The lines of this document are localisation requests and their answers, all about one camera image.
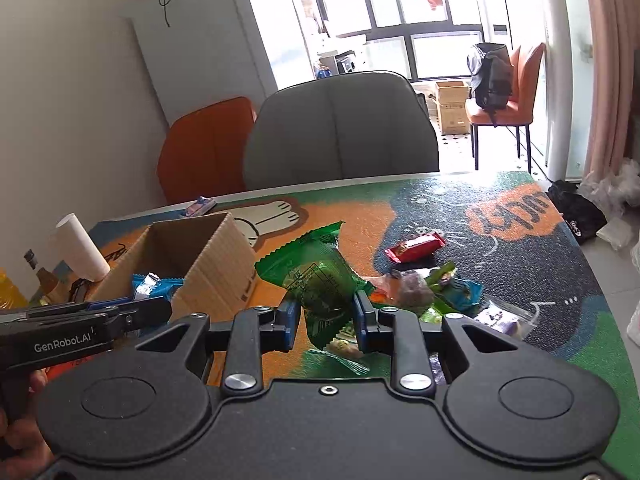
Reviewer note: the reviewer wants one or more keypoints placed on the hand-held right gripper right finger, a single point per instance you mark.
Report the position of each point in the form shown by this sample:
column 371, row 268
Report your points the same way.
column 362, row 327

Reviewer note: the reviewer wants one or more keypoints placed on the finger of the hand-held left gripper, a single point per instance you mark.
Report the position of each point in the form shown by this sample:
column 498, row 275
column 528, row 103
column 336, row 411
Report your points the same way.
column 147, row 314
column 112, row 305

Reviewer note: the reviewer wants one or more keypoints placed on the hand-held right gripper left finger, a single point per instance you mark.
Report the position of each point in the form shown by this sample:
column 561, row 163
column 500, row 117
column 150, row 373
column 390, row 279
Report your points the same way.
column 287, row 327

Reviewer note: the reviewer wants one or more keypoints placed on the blue snack packet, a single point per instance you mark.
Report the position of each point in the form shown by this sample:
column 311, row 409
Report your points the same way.
column 155, row 286

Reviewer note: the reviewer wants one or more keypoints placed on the red snack packet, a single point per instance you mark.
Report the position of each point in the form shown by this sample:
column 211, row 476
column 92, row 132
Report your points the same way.
column 415, row 248

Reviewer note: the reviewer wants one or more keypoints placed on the clear purple snack packet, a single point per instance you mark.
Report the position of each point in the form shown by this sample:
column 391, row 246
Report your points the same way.
column 500, row 317

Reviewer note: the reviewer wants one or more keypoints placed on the person's left hand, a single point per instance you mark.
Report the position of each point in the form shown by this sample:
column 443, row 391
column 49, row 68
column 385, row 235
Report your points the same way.
column 22, row 442

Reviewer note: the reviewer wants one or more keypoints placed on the orange snack packet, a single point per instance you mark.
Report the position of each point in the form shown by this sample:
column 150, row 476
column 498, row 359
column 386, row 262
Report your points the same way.
column 381, row 286

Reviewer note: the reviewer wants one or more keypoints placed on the purple brown snack packet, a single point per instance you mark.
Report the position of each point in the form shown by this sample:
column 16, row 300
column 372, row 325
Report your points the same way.
column 412, row 289

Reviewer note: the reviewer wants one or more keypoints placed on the brown glass bottle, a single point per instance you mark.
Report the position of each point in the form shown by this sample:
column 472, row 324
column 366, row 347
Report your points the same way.
column 44, row 280

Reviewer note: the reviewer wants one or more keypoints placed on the white paper roll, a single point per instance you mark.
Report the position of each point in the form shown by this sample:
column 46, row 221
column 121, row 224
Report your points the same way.
column 80, row 247

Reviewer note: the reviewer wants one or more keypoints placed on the small green snack packet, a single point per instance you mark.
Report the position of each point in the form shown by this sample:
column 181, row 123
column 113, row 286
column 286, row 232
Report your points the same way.
column 442, row 274

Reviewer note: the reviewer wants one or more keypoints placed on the teal snack packet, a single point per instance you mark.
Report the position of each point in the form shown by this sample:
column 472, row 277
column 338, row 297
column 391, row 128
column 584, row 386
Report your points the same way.
column 465, row 294

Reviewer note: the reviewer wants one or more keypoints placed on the printed table mat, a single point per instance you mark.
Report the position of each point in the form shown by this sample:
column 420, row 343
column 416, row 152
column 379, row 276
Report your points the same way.
column 500, row 240

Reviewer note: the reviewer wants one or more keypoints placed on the orange armchair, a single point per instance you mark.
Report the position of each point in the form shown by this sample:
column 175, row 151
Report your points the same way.
column 205, row 150

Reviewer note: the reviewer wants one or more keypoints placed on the grey chair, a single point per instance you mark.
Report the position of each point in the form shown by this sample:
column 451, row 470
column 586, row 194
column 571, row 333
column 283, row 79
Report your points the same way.
column 340, row 130

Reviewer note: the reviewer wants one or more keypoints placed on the tall cardboard box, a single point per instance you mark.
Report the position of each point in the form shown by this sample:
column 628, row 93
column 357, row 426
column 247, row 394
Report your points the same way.
column 452, row 107

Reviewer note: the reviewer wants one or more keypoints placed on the black garment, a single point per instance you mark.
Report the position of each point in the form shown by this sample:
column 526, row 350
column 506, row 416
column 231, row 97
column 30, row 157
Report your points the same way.
column 575, row 210

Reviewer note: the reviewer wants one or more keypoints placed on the white board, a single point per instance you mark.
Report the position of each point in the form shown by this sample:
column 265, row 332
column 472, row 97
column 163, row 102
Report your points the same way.
column 200, row 60

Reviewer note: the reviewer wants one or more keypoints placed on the white plastic bag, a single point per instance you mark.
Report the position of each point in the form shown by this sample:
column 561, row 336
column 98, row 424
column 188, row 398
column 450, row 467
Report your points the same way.
column 619, row 232

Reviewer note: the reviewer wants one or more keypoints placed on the black backpack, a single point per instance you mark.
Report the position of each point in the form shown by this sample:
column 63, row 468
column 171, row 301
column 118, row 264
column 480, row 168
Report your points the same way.
column 490, row 77

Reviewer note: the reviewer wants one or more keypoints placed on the crumpled clear plastic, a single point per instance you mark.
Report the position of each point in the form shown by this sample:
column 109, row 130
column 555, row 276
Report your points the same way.
column 607, row 185

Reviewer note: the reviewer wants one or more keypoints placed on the orange dining chair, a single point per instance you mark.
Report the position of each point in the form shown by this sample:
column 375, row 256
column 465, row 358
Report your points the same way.
column 527, row 90

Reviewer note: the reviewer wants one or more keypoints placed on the white standing air conditioner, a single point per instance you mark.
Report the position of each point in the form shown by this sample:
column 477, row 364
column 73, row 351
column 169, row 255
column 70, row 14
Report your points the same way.
column 562, row 60

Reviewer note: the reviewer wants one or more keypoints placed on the pink curtain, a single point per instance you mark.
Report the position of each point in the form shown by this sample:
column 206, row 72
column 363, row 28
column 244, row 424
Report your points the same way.
column 612, row 60

